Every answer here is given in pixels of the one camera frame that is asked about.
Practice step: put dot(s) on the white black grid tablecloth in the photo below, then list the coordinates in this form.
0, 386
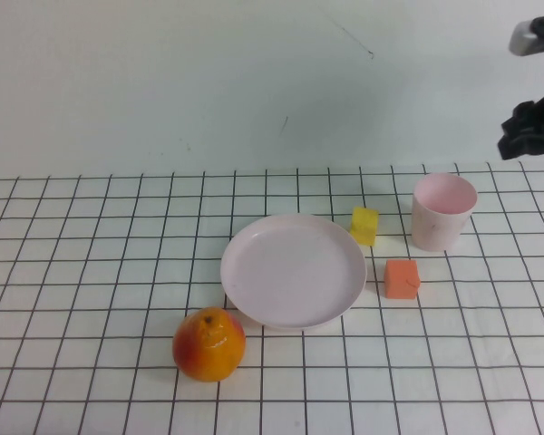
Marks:
95, 272

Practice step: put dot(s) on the orange red toy fruit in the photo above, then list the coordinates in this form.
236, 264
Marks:
208, 353

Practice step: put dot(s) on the pink plastic cup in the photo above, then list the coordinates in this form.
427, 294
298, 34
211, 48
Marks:
435, 231

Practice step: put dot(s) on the pink round plate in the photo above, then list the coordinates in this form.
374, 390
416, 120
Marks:
290, 276

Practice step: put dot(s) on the yellow foam cube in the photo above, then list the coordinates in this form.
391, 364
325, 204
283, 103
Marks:
363, 226

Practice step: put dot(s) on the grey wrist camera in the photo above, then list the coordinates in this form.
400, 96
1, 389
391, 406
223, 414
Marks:
526, 41

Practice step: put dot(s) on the orange foam cube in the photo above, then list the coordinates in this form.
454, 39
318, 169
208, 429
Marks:
400, 278

